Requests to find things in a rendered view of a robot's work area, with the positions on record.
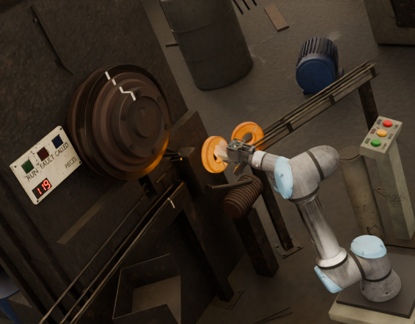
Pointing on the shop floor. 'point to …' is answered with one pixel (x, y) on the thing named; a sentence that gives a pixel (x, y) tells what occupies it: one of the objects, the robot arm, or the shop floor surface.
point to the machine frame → (6, 218)
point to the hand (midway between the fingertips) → (214, 150)
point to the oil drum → (209, 40)
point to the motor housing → (250, 225)
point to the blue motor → (318, 65)
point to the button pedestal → (394, 186)
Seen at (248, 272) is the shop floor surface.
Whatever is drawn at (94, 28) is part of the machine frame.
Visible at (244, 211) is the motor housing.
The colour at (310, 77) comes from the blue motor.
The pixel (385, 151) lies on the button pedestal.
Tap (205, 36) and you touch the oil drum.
